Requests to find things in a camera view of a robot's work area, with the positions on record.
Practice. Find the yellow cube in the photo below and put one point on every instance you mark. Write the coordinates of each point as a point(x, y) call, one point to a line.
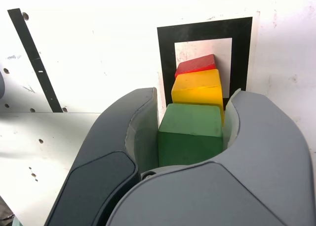
point(197, 87)

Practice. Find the black tape strip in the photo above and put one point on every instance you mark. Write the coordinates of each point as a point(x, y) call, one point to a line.
point(32, 55)

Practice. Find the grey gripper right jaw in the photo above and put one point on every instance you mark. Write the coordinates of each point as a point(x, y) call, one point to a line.
point(247, 181)

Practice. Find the black tape square outline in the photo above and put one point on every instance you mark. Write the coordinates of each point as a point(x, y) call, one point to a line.
point(165, 50)

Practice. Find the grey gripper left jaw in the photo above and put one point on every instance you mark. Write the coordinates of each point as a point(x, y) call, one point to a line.
point(103, 161)

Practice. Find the green cube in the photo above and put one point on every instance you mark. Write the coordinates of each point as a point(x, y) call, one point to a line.
point(190, 137)

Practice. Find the red cube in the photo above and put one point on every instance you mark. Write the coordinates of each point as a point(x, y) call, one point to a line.
point(195, 64)

